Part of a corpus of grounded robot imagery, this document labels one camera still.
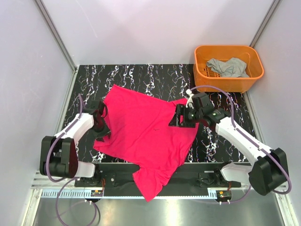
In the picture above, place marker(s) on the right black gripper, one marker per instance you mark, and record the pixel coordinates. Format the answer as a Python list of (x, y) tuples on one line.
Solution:
[(176, 119)]

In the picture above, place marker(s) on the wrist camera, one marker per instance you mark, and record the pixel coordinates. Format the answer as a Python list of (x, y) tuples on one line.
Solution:
[(196, 101), (97, 107)]

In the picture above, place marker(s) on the pink t shirt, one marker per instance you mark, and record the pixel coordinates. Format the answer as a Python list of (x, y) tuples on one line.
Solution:
[(140, 134)]

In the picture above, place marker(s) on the left aluminium frame post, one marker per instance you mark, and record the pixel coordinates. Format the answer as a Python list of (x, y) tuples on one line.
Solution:
[(51, 26)]

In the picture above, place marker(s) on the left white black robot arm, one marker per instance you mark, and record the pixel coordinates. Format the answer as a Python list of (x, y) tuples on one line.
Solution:
[(58, 156)]

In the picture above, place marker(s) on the slotted white cable duct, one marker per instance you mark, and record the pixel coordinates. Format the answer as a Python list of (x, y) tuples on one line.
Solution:
[(98, 194)]

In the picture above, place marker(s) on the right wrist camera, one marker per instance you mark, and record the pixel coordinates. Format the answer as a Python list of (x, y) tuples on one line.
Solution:
[(196, 101)]

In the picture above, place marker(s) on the grey t shirt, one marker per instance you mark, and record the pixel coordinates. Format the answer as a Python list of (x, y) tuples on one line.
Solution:
[(233, 68)]

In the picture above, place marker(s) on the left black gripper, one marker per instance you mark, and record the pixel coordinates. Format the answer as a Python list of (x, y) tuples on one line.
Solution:
[(105, 132)]

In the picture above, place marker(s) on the orange plastic basket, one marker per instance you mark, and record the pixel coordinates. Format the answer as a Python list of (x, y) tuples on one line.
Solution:
[(203, 75)]

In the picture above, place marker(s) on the right aluminium frame post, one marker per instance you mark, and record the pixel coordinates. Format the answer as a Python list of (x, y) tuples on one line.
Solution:
[(264, 23)]

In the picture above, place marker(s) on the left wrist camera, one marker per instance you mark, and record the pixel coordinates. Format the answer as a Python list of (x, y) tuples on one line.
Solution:
[(97, 107)]

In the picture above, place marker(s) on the aluminium frame post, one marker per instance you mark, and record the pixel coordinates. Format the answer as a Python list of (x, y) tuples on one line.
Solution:
[(264, 23), (51, 26)]

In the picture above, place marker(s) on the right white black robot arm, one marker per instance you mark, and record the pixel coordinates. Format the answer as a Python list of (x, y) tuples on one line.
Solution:
[(267, 170)]

